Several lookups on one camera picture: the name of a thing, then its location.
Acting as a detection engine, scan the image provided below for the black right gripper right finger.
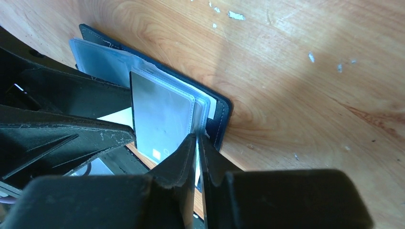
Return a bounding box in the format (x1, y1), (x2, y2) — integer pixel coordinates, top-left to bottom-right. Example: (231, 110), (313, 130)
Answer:
(198, 135), (373, 229)

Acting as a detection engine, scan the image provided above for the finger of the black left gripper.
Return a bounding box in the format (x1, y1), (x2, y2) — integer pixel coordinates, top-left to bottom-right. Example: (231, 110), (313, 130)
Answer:
(0, 28), (131, 118)
(0, 105), (135, 190)

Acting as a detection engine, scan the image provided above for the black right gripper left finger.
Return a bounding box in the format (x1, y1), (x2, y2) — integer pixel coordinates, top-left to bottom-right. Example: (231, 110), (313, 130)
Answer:
(1, 134), (196, 229)

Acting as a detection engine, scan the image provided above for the blue leather card holder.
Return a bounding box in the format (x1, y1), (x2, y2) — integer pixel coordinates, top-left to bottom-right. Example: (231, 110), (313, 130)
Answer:
(69, 24), (233, 164)

